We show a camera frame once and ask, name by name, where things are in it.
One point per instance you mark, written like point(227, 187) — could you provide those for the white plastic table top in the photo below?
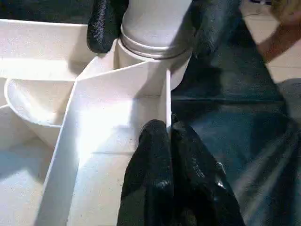
point(105, 99)

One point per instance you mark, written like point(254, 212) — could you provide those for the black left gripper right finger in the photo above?
point(200, 193)

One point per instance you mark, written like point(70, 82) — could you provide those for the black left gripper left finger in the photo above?
point(148, 176)

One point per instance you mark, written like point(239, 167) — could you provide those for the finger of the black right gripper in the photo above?
point(211, 23)
point(103, 26)

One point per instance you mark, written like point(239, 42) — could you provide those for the white plastic table leg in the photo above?
point(155, 23)

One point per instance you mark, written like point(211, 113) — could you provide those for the black mat cover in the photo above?
point(235, 129)

